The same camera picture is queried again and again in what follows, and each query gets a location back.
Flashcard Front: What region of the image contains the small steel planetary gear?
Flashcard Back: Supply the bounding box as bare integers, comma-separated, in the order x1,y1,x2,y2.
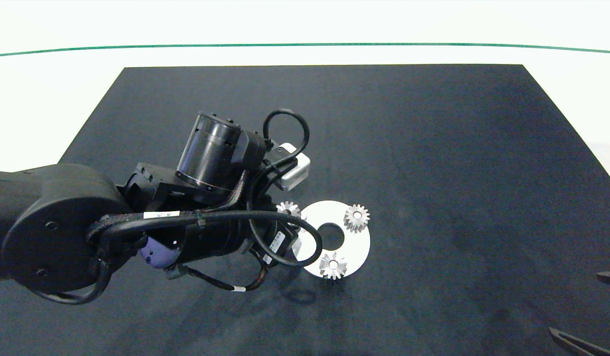
277,201,305,224
343,204,371,233
319,251,348,281

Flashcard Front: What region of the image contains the dark rectangular work mat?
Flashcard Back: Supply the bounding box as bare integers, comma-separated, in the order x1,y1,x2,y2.
0,64,610,356

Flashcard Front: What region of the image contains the thin black tagged cable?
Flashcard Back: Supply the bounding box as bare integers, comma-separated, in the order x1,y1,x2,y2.
184,257,269,293

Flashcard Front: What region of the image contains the short black cable loop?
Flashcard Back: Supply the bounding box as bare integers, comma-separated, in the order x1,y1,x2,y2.
262,108,311,171

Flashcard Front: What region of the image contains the long black cable loop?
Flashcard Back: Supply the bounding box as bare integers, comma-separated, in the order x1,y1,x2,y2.
90,210,324,268

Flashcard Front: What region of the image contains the round white pin plate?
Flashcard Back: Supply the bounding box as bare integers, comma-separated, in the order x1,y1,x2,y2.
289,200,371,279

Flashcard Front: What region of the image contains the boxy wrist camera shiny side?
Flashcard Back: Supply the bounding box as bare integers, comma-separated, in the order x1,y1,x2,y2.
274,142,312,192

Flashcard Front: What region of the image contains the black elbow cable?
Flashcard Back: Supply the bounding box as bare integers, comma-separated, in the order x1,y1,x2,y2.
33,256,113,305

